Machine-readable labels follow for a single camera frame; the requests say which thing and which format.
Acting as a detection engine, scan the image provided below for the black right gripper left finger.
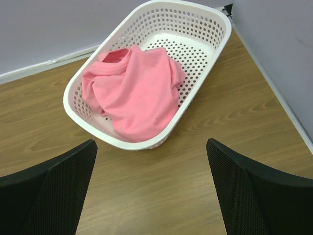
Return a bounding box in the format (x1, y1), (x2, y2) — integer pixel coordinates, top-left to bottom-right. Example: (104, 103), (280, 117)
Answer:
(0, 140), (98, 235)

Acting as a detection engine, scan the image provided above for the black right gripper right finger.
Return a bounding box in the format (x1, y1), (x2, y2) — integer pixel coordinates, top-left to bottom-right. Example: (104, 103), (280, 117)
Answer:
(206, 138), (313, 235)

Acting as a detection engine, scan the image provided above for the white perforated plastic basket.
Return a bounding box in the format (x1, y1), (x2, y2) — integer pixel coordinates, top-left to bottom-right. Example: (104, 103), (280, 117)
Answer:
(63, 0), (232, 151)

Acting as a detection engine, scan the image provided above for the pink t shirt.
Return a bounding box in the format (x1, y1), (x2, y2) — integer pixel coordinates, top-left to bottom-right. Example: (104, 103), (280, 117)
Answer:
(82, 45), (185, 142)

